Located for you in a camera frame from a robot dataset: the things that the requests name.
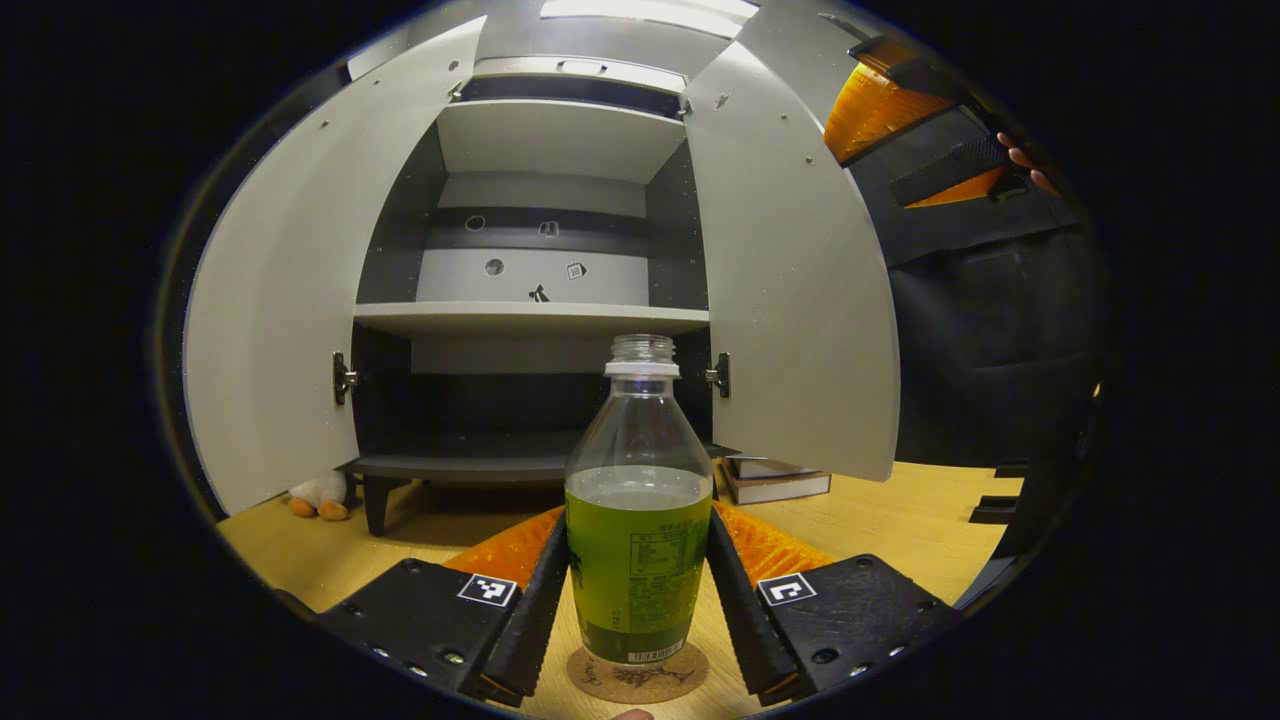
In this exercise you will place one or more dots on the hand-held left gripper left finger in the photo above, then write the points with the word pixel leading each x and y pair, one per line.
pixel 535 620

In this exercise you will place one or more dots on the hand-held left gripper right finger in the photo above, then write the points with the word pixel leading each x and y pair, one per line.
pixel 740 620

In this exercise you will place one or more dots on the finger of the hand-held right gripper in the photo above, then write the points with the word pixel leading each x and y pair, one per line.
pixel 950 165
pixel 890 110

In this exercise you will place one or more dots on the green tea bottle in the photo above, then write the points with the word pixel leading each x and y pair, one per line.
pixel 640 560

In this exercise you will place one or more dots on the round cork coaster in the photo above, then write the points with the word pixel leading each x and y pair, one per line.
pixel 640 685

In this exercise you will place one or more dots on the grey cabinet door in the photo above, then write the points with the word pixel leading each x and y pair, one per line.
pixel 790 300
pixel 280 300

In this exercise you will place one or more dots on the grey cabinet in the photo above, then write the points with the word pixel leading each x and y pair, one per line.
pixel 530 275

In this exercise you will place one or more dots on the white cabinet shelf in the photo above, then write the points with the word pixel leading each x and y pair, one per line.
pixel 560 140
pixel 480 318

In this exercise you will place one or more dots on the penguin plush toy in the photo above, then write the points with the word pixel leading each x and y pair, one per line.
pixel 322 490

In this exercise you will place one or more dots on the large ceiling light panel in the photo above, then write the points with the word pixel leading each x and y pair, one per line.
pixel 650 10

